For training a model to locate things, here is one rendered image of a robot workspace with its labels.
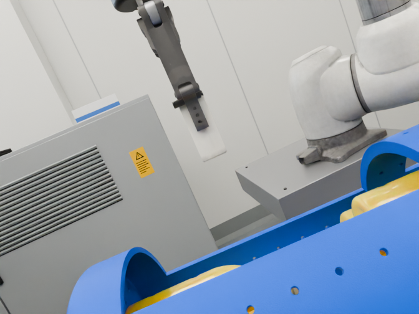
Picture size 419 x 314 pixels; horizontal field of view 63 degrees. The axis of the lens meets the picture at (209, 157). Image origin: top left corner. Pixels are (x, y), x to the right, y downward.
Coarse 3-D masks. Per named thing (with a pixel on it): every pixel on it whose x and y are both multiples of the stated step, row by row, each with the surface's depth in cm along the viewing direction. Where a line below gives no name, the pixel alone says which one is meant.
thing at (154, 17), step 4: (148, 4) 33; (152, 4) 33; (148, 8) 33; (152, 8) 33; (156, 8) 33; (148, 12) 33; (152, 12) 34; (156, 12) 34; (152, 16) 34; (156, 16) 34; (152, 20) 34; (156, 20) 34; (160, 20) 34; (156, 24) 34
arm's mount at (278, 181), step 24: (240, 168) 116; (264, 168) 105; (288, 168) 96; (312, 168) 89; (336, 168) 82; (264, 192) 89; (288, 192) 81; (312, 192) 81; (336, 192) 82; (288, 216) 80
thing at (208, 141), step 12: (180, 108) 38; (204, 108) 38; (192, 120) 38; (192, 132) 38; (204, 132) 39; (216, 132) 39; (204, 144) 39; (216, 144) 39; (204, 156) 39; (216, 156) 39
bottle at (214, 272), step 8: (208, 272) 47; (216, 272) 46; (224, 272) 46; (192, 280) 47; (200, 280) 46; (168, 288) 47; (176, 288) 46; (184, 288) 46; (152, 296) 47; (160, 296) 46; (168, 296) 46; (136, 304) 47; (144, 304) 46; (128, 312) 46
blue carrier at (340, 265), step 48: (384, 144) 42; (240, 240) 55; (288, 240) 55; (336, 240) 32; (384, 240) 31; (96, 288) 37; (144, 288) 55; (192, 288) 33; (240, 288) 31; (288, 288) 30; (336, 288) 30; (384, 288) 29
